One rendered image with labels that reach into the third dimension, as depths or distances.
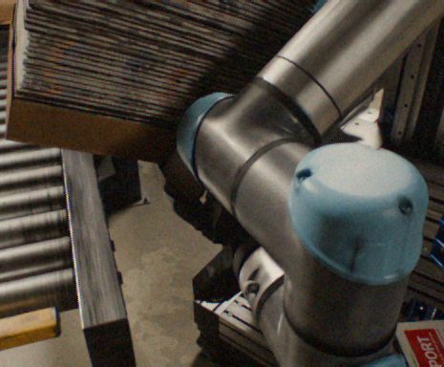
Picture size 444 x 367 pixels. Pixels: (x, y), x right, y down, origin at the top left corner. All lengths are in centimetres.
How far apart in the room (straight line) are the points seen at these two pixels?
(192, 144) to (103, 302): 26
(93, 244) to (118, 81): 24
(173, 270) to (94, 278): 116
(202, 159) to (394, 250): 16
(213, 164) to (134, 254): 150
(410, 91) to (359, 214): 77
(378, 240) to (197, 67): 31
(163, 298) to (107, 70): 125
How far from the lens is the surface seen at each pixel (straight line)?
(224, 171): 33
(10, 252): 66
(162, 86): 50
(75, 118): 49
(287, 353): 34
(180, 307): 162
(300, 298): 29
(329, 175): 26
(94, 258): 62
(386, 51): 38
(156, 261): 179
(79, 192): 74
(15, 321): 54
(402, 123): 102
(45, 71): 48
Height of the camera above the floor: 120
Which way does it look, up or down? 33 degrees down
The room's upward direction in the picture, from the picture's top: straight up
